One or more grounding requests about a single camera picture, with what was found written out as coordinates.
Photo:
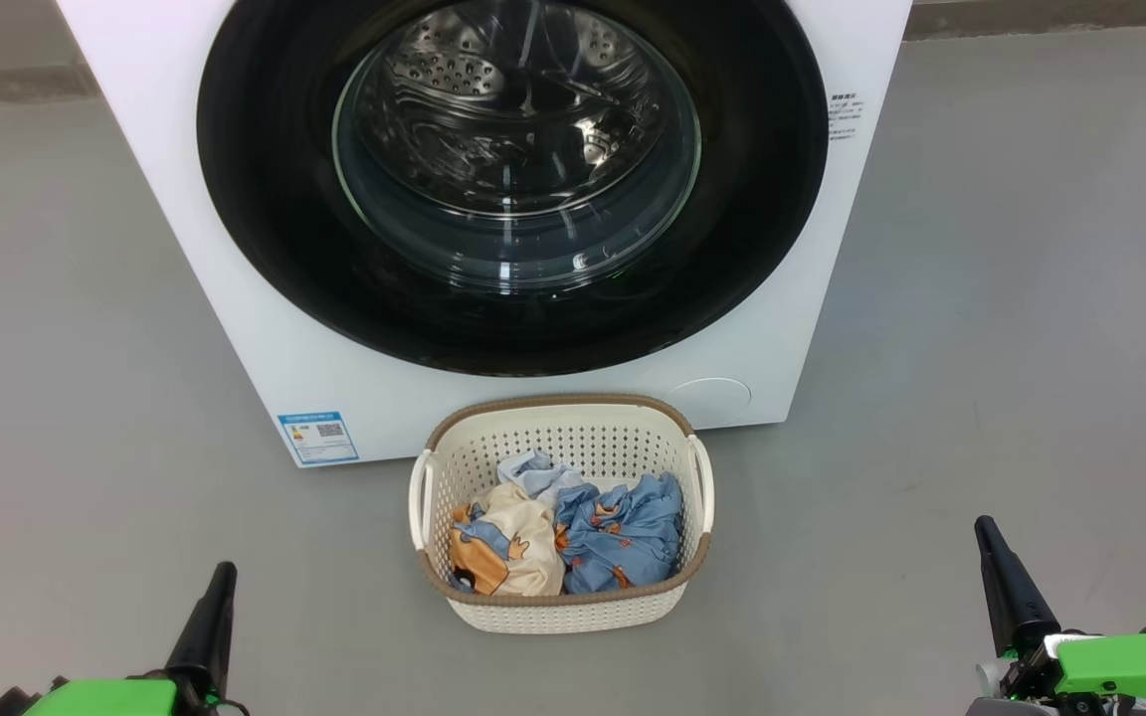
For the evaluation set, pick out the blue printed garment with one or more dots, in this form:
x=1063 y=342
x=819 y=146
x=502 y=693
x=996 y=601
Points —
x=633 y=532

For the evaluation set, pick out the blue energy label sticker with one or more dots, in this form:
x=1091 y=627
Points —
x=317 y=438

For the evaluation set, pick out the white front-load washing machine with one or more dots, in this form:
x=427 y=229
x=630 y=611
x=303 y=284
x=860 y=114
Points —
x=235 y=378

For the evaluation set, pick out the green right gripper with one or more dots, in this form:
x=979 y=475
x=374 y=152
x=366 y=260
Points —
x=1120 y=666

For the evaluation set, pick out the cream perforated laundry basket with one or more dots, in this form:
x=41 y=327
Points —
x=573 y=612

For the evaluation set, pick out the round filter cover on washer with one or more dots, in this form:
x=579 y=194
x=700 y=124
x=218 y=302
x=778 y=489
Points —
x=709 y=402

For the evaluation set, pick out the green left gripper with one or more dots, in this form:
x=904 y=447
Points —
x=105 y=699

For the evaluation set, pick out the black round glass washer door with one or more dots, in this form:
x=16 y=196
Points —
x=265 y=249

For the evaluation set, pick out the cream and orange garment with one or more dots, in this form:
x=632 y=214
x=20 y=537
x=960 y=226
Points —
x=523 y=532

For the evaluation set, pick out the stainless steel washer drum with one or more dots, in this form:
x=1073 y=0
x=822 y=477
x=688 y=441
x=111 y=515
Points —
x=454 y=70

